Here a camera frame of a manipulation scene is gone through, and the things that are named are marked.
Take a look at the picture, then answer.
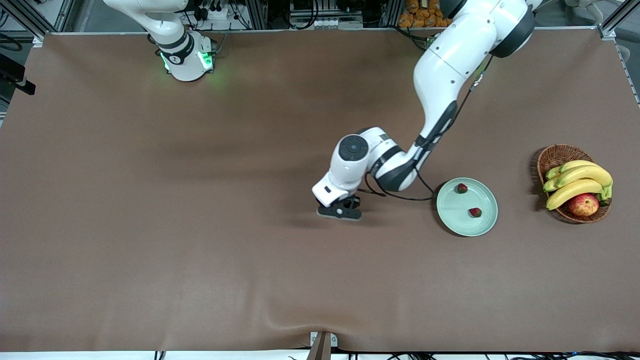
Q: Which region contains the pale green round plate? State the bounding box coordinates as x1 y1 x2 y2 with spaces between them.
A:
436 177 499 237

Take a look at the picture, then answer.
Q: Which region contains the brown table cloth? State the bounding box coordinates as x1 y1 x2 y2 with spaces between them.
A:
0 27 640 353

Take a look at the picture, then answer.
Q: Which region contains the orange packaged bread pile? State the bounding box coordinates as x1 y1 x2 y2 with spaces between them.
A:
398 0 443 29

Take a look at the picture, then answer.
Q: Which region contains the white power strip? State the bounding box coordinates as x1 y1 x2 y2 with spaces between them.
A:
197 0 232 22

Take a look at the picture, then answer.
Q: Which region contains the brown wicker basket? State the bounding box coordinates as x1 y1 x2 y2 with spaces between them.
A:
536 144 613 224

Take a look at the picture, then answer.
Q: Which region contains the yellow banana bunch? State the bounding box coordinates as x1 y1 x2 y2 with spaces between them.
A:
543 160 614 211

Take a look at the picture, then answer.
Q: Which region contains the red apple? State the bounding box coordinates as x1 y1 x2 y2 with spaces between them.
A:
568 193 600 217

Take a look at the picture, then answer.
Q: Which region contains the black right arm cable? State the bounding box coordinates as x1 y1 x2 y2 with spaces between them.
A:
0 32 24 52

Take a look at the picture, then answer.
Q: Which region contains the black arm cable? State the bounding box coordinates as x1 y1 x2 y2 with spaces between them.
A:
0 32 24 52
362 52 496 202

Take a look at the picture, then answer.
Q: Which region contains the aluminium frame post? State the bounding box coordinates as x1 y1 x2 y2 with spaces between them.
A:
597 0 640 106
0 0 47 48

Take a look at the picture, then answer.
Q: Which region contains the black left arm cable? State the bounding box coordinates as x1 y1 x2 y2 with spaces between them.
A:
362 52 496 202

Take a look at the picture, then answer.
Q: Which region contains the grey metal camera mount bracket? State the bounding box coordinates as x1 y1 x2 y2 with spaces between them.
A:
306 331 339 360

